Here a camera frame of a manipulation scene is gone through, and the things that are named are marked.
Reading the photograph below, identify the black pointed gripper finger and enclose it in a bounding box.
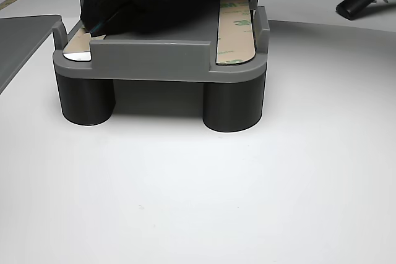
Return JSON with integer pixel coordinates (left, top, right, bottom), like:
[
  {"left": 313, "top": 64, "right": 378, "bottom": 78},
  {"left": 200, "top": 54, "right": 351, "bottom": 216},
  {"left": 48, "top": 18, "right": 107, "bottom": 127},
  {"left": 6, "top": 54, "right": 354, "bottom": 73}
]
[{"left": 79, "top": 0, "right": 137, "bottom": 38}]

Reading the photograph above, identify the black wide gripper finger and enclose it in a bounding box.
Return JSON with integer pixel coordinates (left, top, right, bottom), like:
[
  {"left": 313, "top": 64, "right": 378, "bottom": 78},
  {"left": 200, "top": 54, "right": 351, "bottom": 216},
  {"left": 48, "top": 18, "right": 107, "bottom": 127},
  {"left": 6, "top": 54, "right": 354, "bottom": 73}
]
[{"left": 106, "top": 0, "right": 222, "bottom": 35}]

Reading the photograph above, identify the brown 3M protective film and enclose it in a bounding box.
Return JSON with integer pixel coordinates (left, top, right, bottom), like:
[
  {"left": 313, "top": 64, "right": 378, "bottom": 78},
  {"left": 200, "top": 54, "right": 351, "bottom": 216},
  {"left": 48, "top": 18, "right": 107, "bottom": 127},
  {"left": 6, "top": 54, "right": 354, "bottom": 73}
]
[
  {"left": 215, "top": 0, "right": 258, "bottom": 66},
  {"left": 66, "top": 27, "right": 106, "bottom": 52}
]

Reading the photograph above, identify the grey fixture with black legs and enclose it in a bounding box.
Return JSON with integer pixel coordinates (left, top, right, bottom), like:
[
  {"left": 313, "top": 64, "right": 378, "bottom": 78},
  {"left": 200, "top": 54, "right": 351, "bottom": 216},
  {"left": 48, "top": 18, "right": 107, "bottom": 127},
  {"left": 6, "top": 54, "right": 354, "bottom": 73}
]
[{"left": 52, "top": 0, "right": 270, "bottom": 134}]

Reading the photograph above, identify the grey mat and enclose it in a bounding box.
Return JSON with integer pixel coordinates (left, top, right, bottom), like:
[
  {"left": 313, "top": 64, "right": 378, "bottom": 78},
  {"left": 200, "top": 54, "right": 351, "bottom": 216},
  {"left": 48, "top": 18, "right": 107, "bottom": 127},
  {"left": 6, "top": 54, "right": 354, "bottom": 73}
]
[{"left": 0, "top": 14, "right": 62, "bottom": 95}]

